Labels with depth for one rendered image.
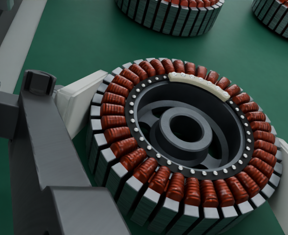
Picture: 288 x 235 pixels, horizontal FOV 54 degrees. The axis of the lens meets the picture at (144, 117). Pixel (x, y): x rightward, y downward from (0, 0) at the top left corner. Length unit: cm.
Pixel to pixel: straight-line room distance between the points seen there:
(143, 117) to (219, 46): 15
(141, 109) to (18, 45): 11
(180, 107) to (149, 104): 2
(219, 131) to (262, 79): 11
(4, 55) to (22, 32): 3
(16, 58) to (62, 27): 5
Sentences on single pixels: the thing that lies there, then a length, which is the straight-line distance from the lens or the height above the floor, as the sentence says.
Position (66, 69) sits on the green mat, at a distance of 22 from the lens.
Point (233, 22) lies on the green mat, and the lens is 37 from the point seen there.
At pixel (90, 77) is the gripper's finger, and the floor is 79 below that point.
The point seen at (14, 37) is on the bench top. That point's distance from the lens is 25.
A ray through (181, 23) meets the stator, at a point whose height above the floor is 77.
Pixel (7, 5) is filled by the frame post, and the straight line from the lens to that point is 24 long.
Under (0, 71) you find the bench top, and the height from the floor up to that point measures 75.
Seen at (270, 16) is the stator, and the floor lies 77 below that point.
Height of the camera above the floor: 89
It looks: 47 degrees down
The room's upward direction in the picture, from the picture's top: 20 degrees clockwise
